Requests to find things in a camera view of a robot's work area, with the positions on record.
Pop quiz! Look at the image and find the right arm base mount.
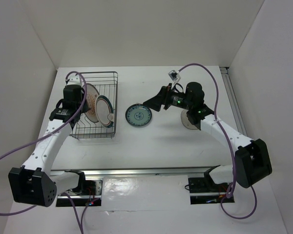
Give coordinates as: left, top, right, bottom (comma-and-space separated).
184, 166, 234, 205

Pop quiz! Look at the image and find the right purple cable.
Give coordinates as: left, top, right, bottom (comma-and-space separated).
177, 63, 257, 219

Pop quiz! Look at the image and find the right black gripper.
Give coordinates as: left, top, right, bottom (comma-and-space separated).
143, 83, 193, 111

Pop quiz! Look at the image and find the teal red rimmed plate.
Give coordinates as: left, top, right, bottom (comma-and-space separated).
95, 95, 114, 128

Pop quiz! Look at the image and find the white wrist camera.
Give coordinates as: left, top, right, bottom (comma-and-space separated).
168, 70, 183, 93
65, 74, 83, 86

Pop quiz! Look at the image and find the orange sunburst white plate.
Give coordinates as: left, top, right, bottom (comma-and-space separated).
85, 83, 100, 123

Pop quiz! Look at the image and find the blue floral small plate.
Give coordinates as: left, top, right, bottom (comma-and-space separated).
125, 103, 152, 128

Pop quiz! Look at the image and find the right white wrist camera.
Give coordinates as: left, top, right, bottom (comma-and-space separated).
168, 70, 183, 93

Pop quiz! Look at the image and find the aluminium side rail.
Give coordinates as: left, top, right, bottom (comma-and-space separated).
219, 67, 247, 135

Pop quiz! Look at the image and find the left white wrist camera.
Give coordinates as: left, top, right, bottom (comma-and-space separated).
65, 74, 83, 86

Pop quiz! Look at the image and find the grey wire dish rack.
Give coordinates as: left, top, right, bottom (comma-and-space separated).
71, 71, 118, 140

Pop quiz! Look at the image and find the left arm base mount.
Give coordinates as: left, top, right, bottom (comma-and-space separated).
51, 170, 103, 207

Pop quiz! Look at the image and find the aluminium front rail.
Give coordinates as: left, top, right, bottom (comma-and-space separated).
50, 165, 222, 176

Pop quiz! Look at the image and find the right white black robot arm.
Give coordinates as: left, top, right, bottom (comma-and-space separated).
143, 82, 272, 188

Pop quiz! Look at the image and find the purple cable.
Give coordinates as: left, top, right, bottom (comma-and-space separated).
177, 63, 257, 219
0, 70, 87, 216

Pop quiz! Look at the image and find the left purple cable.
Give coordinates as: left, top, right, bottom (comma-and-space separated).
0, 70, 87, 216

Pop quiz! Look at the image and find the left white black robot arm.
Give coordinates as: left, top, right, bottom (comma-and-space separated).
8, 84, 88, 207

